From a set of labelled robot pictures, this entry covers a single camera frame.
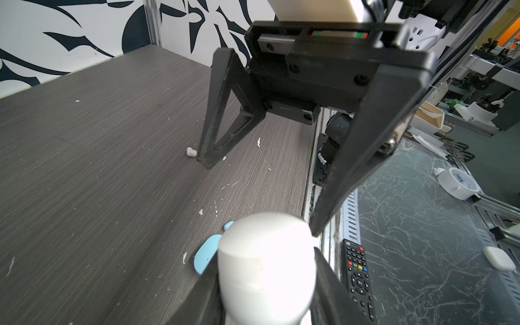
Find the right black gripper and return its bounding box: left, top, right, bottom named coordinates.
left=196, top=19, right=440, bottom=238

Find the black remote control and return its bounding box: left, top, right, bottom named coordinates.
left=341, top=239, right=376, bottom=324

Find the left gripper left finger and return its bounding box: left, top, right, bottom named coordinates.
left=165, top=255, right=223, bottom=325

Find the white case outside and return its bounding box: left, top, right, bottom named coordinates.
left=483, top=246, right=517, bottom=272

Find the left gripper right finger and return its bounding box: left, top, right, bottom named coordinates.
left=310, top=247, right=366, bottom=324

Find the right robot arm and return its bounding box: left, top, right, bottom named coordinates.
left=198, top=21, right=437, bottom=235

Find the white tape roll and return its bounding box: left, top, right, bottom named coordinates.
left=433, top=167, right=481, bottom=200

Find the blue earbud right one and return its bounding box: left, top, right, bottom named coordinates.
left=223, top=222, right=234, bottom=231

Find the blue earbud charging case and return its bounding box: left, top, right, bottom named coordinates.
left=193, top=234, right=222, bottom=276

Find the white earbud one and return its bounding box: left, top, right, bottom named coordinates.
left=186, top=147, right=197, bottom=158

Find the white earbud charging case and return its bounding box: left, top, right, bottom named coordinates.
left=217, top=212, right=317, bottom=324

